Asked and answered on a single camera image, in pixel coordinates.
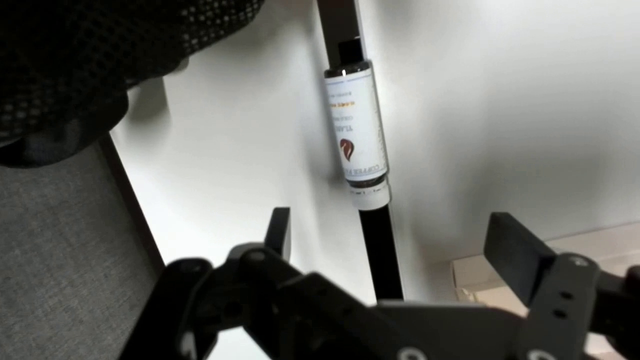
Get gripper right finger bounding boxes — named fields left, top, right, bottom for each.
left=483, top=212, right=640, bottom=360

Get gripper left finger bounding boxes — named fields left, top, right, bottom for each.
left=119, top=207, right=401, bottom=360

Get light cardboard box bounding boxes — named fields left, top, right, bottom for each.
left=450, top=222, right=640, bottom=360

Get dark bottle with white label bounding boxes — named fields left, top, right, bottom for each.
left=323, top=37, right=391, bottom=211

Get black mesh office chair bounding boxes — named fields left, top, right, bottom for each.
left=0, top=0, right=267, bottom=169

